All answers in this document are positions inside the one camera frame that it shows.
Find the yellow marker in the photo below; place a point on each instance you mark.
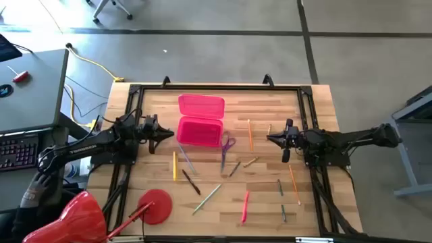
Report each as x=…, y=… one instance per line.
x=175, y=165

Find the tan paper-wrapped crayon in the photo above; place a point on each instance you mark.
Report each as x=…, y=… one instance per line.
x=251, y=162
x=269, y=130

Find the lavender translucent pen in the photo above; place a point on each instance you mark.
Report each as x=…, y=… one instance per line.
x=187, y=159

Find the light green pencil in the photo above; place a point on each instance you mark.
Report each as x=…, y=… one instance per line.
x=206, y=199

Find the black pen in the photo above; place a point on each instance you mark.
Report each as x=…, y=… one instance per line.
x=191, y=182

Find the black keyboard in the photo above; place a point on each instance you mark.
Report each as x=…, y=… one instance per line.
x=17, y=153

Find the pink plastic supply box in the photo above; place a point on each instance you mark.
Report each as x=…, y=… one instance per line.
x=200, y=106

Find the grey metal side table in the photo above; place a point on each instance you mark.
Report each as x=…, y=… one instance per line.
x=405, y=158

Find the round black sticker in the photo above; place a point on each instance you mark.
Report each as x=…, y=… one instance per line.
x=5, y=91

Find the black monitor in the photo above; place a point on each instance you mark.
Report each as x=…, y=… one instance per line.
x=8, y=50

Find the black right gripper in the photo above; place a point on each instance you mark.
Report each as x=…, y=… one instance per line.
x=293, y=140

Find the clear plastic water bottle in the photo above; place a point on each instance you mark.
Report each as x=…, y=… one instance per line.
x=70, y=170

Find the dark green pencil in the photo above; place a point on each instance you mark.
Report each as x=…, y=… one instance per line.
x=280, y=187
x=283, y=213

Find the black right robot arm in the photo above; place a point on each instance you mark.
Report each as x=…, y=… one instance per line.
x=354, y=136

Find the grey desk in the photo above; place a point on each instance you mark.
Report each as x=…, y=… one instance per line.
x=33, y=108

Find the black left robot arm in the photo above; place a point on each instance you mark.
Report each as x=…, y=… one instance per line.
x=84, y=147

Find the office chair base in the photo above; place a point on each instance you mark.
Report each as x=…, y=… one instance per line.
x=101, y=8

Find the orange pencil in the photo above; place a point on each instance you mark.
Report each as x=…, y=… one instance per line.
x=250, y=135
x=294, y=185

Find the red desk lamp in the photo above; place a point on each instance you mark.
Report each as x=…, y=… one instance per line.
x=74, y=219

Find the person's gloved hand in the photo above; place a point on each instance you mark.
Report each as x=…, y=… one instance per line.
x=33, y=190

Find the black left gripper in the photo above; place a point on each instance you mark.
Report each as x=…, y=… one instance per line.
x=151, y=130

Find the pink pen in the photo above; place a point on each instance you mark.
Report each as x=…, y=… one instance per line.
x=245, y=209

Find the person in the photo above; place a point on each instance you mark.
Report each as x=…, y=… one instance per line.
x=23, y=221

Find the silver metal bracket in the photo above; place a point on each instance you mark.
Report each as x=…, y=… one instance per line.
x=314, y=240

